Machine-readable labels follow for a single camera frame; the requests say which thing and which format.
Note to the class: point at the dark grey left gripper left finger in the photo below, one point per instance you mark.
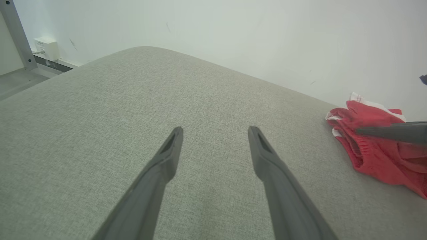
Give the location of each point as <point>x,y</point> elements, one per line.
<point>143,203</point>

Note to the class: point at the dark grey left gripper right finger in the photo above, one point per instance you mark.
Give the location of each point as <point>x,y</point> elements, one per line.
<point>290,206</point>

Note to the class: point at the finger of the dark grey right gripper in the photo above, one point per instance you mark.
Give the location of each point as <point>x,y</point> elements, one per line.
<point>400,132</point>

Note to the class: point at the red white-striped shorts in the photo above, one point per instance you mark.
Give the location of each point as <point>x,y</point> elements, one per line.
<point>383,160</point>

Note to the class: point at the dark baseboard strip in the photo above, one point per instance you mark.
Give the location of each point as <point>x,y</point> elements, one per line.
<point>55,64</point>

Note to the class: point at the white wall box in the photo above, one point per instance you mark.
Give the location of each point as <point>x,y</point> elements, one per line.
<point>46,48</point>

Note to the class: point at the grey metal post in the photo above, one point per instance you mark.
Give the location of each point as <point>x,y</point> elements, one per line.
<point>16,33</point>

